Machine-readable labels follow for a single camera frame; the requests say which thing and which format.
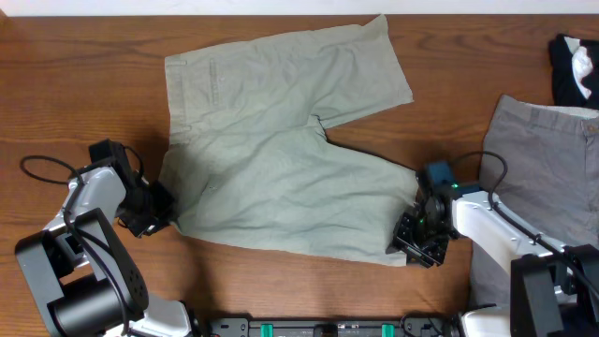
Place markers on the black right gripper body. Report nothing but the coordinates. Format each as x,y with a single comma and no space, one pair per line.
422,240

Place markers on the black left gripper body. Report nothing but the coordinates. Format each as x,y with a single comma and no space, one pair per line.
147,210

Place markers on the light green khaki shorts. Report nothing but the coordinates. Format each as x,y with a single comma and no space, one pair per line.
249,162

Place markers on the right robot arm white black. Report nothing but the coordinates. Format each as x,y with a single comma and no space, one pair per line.
553,286

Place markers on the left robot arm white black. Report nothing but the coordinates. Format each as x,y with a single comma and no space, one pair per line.
83,280

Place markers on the grey shorts on pile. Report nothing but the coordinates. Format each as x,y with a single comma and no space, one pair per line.
542,162

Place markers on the black and white garment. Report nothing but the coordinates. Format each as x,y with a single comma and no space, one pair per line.
574,75

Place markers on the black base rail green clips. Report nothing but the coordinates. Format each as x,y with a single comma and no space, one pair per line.
406,326

